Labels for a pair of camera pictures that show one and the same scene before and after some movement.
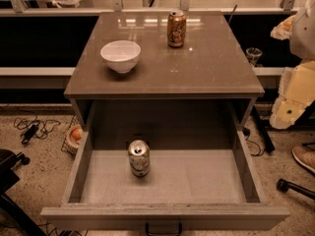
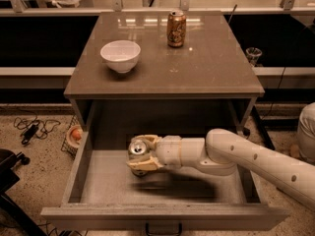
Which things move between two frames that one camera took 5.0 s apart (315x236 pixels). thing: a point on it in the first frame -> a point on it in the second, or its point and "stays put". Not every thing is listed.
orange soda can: [176, 27] stays put
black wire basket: [66, 147] stays put
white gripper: [305, 33] -> [168, 152]
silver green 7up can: [139, 151] stays put
